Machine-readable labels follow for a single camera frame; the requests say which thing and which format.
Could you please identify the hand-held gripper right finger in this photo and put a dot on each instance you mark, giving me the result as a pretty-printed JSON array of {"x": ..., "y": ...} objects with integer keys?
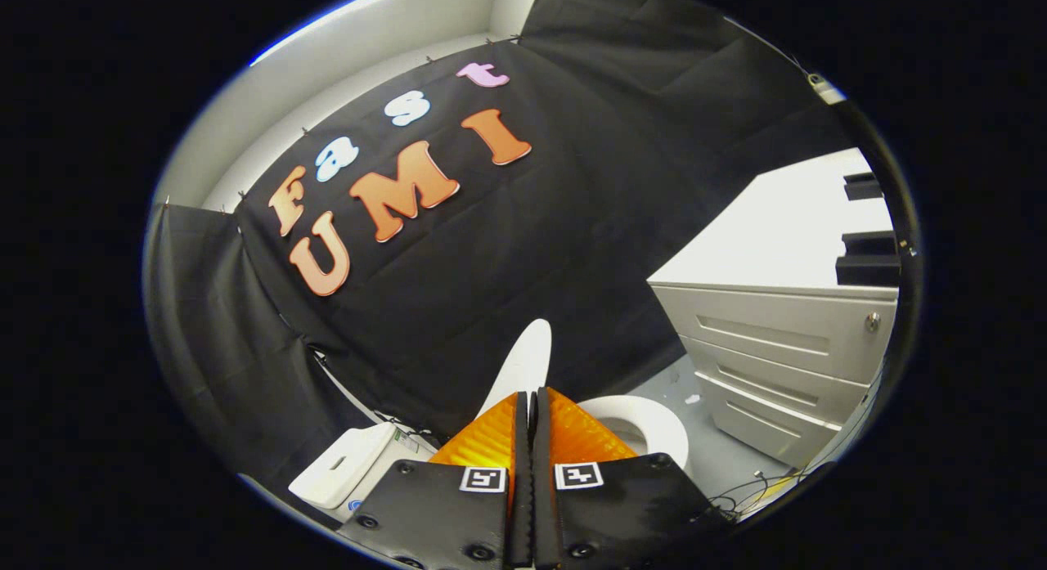
[{"x": 622, "y": 513}]

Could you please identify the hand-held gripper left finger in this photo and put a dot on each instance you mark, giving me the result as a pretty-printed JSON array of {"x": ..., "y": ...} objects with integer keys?
[{"x": 438, "y": 513}]

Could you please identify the white toilet lid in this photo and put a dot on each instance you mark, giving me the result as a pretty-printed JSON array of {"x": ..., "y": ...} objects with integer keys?
[{"x": 523, "y": 365}]

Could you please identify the white toilet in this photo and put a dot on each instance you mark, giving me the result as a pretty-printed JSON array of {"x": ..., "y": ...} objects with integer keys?
[{"x": 343, "y": 465}]

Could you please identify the white drawer cabinet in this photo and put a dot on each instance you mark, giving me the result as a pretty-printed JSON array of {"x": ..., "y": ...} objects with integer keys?
[{"x": 777, "y": 329}]

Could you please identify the black backdrop cloth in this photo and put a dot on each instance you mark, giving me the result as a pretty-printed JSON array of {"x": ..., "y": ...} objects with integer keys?
[{"x": 532, "y": 251}]

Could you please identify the large black foam block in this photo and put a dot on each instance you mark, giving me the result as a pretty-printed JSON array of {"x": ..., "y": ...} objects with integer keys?
[{"x": 869, "y": 263}]

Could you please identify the small black foam block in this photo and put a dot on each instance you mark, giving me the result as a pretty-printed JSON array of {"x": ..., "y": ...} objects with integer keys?
[{"x": 864, "y": 187}]

